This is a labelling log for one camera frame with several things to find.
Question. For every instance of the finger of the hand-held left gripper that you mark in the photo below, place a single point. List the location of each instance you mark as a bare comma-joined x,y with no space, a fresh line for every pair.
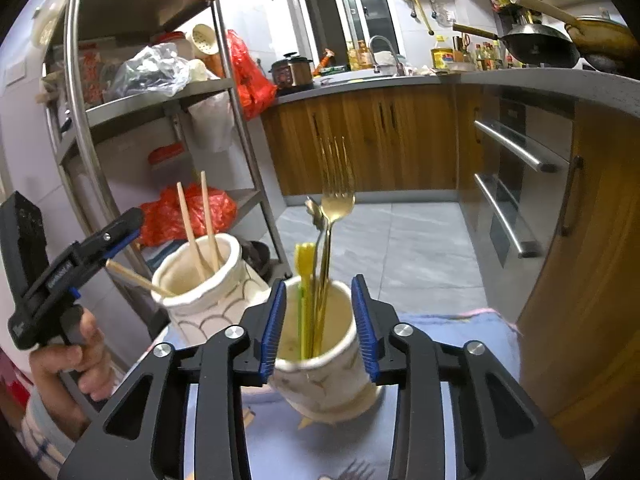
120,246
115,225

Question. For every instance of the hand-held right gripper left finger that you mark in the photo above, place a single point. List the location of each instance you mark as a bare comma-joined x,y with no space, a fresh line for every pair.
272,330

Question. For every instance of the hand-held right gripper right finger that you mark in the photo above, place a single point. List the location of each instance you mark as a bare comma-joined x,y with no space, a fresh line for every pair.
362,330

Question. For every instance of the white floral ceramic utensil holder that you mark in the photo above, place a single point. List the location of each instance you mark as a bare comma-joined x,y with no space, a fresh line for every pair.
320,375

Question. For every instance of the small metal spoon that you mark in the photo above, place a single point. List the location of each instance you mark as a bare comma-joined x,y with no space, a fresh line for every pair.
313,210

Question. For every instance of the metal fork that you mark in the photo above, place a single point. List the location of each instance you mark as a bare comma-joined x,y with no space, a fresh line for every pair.
337,205
355,471

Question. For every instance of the person's left hand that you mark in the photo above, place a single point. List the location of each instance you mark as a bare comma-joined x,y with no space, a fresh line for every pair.
60,375

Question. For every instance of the red plastic bag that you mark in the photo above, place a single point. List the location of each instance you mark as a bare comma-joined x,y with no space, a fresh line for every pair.
250,85
165,220

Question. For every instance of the blue cartoon printed cloth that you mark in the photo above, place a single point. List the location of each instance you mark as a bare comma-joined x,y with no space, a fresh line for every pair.
450,330

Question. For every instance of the white plastic bag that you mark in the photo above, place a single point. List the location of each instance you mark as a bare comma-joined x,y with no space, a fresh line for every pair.
212,122

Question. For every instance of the clear plastic bag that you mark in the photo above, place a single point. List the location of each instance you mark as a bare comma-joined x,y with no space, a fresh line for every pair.
145,70

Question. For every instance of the wooden kitchen cabinets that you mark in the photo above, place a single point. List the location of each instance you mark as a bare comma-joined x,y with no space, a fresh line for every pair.
400,140

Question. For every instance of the white plastic colander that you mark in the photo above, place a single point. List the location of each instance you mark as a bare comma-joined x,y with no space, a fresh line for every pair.
205,40

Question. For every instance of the steel shelf rack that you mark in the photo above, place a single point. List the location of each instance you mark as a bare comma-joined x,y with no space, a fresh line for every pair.
150,20

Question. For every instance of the built-in steel oven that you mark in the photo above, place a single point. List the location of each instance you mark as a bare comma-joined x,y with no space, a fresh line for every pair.
520,190

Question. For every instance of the dark red pressure cooker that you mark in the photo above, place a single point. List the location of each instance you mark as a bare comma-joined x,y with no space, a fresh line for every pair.
292,75

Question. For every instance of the amber bottle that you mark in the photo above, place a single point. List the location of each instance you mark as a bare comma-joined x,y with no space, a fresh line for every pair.
361,55

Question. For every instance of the yellow oil bottle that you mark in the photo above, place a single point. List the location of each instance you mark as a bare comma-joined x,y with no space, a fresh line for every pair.
442,55

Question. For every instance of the steel kitchen faucet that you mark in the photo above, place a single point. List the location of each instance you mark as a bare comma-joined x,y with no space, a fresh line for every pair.
380,40

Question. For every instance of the grey kitchen countertop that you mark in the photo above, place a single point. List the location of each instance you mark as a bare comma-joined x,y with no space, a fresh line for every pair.
525,82

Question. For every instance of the row of condiment bottles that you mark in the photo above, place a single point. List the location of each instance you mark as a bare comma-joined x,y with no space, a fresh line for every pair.
487,56

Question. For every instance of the black wok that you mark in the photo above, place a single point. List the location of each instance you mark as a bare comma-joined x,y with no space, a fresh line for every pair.
540,50

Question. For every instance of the golden frying pan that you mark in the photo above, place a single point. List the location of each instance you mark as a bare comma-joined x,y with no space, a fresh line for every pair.
600,35

